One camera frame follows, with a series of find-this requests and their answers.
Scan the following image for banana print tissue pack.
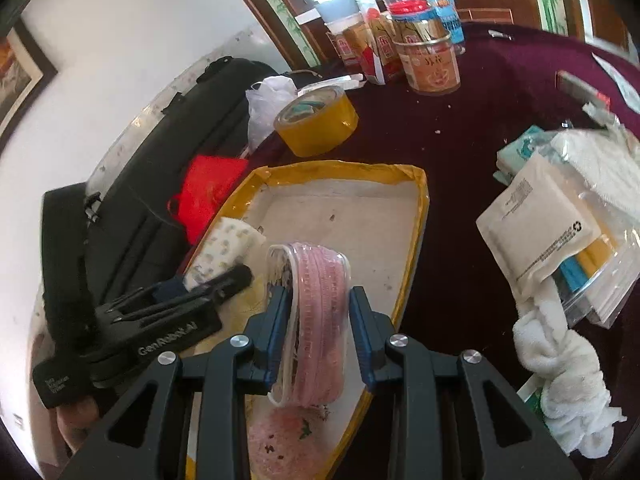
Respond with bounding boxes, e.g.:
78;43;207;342
182;217;266;290

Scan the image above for bagged pink cloth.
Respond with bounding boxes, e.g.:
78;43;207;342
267;242;350;408

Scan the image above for pink fluffy sponge toy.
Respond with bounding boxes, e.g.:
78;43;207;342
247;406;330;479

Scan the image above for white twisted towel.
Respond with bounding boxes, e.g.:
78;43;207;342
512;278;626;460

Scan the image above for bagged yellow blue sponges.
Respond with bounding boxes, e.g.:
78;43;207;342
553;192;639;328

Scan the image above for person's left hand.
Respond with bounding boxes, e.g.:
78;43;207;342
55;396;101;454

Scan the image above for black suitcase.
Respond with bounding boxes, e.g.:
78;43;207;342
41;56;275;354

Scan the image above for red plastic bag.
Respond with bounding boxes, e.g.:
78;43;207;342
167;155;248;245

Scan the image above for yellow-rimmed cardboard tray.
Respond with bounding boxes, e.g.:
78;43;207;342
179;159;432;480

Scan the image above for green white sachet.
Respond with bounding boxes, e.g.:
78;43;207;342
518;374;546;422

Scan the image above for beige sealed pouch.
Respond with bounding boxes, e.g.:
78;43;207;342
476;153;602;302

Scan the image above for white plastic bag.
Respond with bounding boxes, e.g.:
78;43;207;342
245;75;297;153

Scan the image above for yellow packing tape roll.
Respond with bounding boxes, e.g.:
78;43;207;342
273;86;359;158

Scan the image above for red yellow carton box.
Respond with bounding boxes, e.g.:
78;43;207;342
337;18;404;86

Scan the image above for red-lidded snack jar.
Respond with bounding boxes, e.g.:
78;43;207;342
387;0;461;96

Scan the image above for maroon tablecloth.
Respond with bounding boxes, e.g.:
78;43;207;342
249;22;640;480

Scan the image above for clear tall plastic jar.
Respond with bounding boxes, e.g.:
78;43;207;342
380;0;467;57

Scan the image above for grey red small box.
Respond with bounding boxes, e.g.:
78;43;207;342
554;70;611;110

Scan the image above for white leaflet on table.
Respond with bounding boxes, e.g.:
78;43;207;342
592;53;640;114

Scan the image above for framed wall picture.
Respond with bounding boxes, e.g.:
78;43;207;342
0;18;58;152

